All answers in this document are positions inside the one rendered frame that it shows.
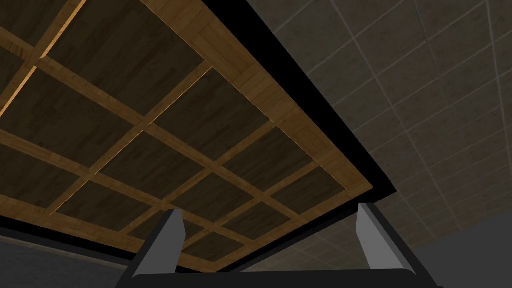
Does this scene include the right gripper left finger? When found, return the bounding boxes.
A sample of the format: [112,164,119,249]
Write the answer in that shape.
[125,208,187,280]

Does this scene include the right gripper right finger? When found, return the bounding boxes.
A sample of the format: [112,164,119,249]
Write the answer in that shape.
[355,202,428,278]

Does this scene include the brown wooden panelled door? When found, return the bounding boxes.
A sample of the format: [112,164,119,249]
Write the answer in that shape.
[0,0,374,274]

